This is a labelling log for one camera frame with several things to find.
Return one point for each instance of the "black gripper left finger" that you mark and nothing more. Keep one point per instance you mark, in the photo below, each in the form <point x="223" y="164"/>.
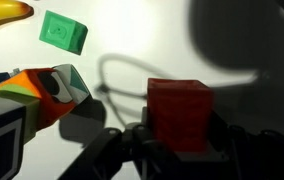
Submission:
<point x="112" y="153"/>

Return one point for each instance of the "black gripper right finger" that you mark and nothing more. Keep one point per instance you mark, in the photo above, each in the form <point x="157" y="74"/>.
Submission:
<point x="258" y="156"/>

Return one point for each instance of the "orange block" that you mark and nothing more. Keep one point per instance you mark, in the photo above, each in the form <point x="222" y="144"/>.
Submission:
<point x="180" y="115"/>

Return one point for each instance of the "green and yellow stacked block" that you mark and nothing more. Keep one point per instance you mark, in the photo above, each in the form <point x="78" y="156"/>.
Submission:
<point x="18" y="90"/>

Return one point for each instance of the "orange patterned cube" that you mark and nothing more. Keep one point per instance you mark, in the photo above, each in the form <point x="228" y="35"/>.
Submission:
<point x="57" y="95"/>

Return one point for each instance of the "black and white patterned cube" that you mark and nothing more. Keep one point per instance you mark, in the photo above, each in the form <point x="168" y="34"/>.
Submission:
<point x="0" y="140"/>

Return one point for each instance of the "yellow banana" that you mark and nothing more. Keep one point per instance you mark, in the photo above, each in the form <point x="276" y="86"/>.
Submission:
<point x="0" y="13"/>

